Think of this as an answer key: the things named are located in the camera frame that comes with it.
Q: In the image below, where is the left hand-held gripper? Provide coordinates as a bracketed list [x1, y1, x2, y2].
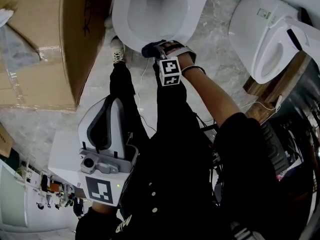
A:
[77, 95, 139, 207]

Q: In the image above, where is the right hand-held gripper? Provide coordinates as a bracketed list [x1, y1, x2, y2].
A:
[154, 45, 197, 87]

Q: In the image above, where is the dark blue cloth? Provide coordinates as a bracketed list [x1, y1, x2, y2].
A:
[141, 39, 167, 59]

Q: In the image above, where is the person's left forearm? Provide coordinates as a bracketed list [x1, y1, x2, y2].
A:
[91, 200, 118, 214]

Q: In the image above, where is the person's right forearm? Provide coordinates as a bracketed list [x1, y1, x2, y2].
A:
[181, 66, 243, 129]

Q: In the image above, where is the white ceramic toilet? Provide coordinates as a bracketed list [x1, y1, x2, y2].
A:
[111, 0, 212, 54]

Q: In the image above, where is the white smart toilet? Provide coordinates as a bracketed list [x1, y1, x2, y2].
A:
[228, 0, 320, 85]

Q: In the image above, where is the person's right hand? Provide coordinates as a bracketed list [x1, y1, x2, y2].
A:
[163, 40, 196, 71]

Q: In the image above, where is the black wristband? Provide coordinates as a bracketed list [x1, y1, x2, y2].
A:
[181, 65, 207, 76]

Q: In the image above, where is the person's left leg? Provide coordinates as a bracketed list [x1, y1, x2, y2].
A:
[109, 60, 151, 145]

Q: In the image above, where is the person's left white shoe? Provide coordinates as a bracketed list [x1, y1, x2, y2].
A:
[109, 35, 126, 65]

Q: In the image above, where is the small white crumpled wad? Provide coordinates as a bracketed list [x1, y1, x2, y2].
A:
[103, 14, 115, 30]

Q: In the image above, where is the person in black clothes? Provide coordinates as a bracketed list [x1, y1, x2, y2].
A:
[74, 111, 308, 240]

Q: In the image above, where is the small brown cardboard box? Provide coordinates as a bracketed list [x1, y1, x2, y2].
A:
[0, 123, 15, 159]

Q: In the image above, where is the brown wooden board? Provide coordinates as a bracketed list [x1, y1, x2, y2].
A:
[243, 50, 309, 125]

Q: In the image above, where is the white cabinet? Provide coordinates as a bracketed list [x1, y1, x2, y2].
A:
[0, 158, 30, 229]

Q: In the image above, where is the large brown cardboard box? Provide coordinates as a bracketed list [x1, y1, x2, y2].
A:
[0, 0, 114, 113]

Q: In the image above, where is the crumpled white paper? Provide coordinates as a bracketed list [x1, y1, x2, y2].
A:
[0, 8, 15, 28]

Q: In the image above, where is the thin white cable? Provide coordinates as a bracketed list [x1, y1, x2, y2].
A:
[136, 57, 157, 132]

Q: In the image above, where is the black cable bundle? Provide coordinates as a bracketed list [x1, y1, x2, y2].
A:
[194, 112, 226, 205]

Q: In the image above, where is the black wall box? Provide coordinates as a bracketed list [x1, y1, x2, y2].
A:
[297, 6, 314, 28]

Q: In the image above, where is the grey shoulder strap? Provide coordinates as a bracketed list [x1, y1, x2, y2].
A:
[229, 220, 262, 240]

